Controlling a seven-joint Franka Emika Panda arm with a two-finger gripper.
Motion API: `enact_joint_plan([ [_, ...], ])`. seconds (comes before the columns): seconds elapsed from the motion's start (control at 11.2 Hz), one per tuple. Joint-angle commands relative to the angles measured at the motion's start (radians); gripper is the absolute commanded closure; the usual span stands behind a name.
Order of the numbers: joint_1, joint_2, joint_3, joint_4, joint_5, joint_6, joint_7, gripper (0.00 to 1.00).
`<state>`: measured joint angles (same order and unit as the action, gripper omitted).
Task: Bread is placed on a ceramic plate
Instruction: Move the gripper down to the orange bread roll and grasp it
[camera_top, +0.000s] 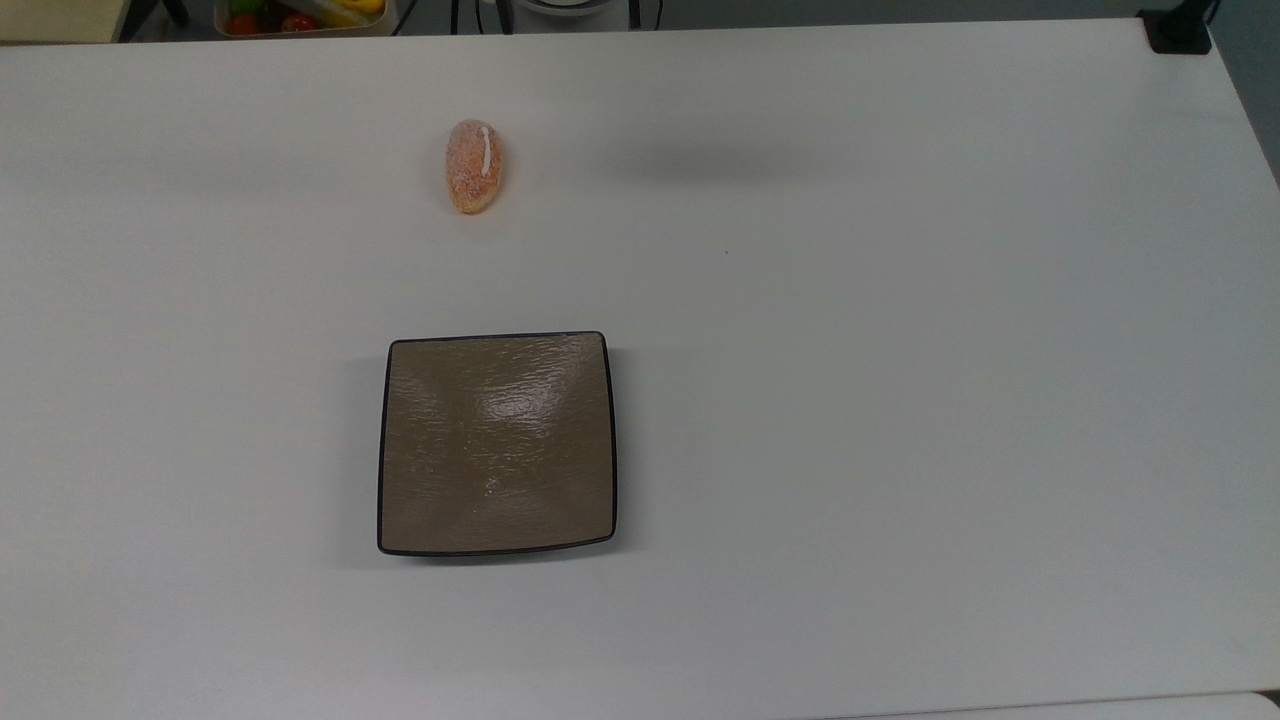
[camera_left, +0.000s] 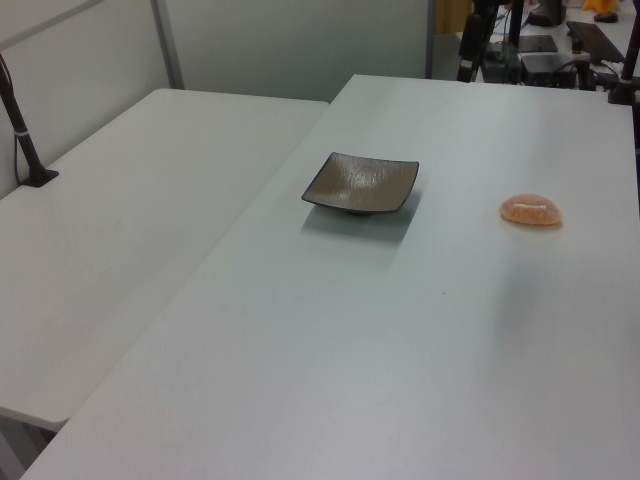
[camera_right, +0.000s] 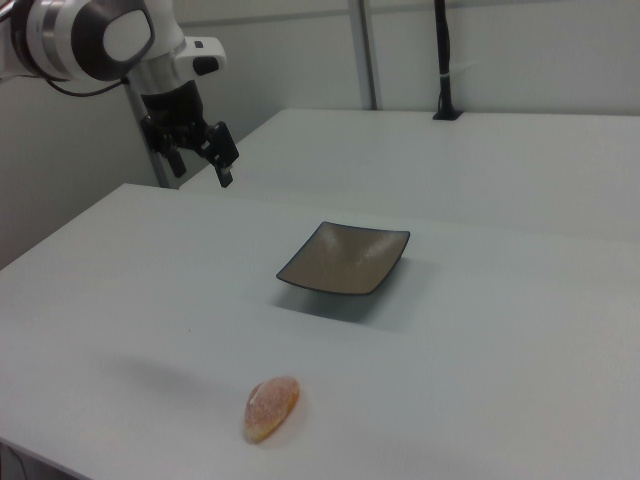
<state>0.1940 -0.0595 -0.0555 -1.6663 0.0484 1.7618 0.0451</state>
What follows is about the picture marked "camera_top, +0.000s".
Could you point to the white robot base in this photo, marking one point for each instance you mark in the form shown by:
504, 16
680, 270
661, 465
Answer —
560, 7

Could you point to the square brown ceramic plate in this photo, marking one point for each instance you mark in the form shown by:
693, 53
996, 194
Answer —
497, 443

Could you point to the sugared bread roll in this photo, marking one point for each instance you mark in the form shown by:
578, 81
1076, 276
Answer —
472, 170

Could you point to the bin of toy fruit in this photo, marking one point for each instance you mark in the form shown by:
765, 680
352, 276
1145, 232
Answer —
300, 16

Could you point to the black table clamp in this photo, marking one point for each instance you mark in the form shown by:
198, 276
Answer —
1178, 27

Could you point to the beige cabinet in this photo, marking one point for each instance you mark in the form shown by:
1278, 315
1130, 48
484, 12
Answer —
55, 18

